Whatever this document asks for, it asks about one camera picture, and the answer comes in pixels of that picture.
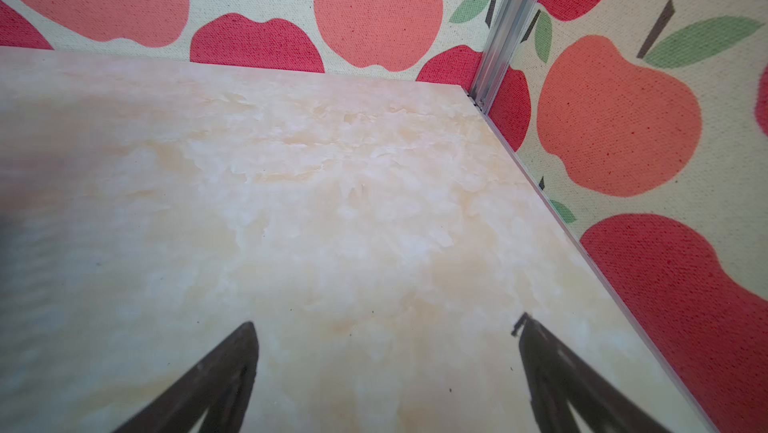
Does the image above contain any right rear aluminium corner post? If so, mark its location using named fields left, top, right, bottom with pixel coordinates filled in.
left=468, top=0, right=538, bottom=116

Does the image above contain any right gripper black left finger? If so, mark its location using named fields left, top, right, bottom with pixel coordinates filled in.
left=117, top=321, right=259, bottom=433

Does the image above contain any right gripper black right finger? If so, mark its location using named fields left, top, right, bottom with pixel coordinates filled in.
left=511, top=313, right=668, bottom=432

